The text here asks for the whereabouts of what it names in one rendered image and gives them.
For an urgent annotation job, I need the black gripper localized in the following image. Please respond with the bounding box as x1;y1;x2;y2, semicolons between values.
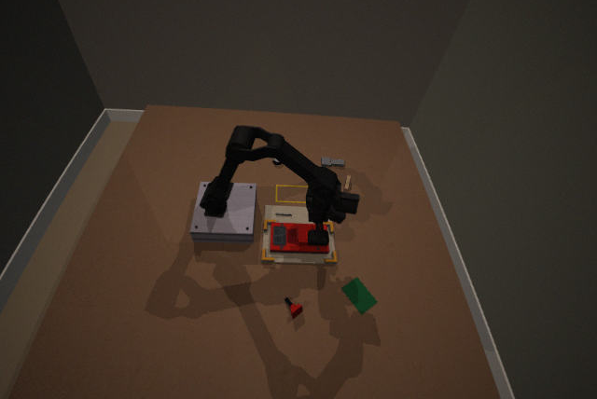
306;193;330;246

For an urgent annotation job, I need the brown rectangular block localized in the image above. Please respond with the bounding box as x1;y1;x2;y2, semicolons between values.
343;175;351;193

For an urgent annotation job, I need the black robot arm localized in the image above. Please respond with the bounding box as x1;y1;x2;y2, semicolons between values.
200;125;360;224

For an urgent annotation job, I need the dark green flat rectangle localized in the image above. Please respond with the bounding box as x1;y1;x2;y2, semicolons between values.
341;277;377;315

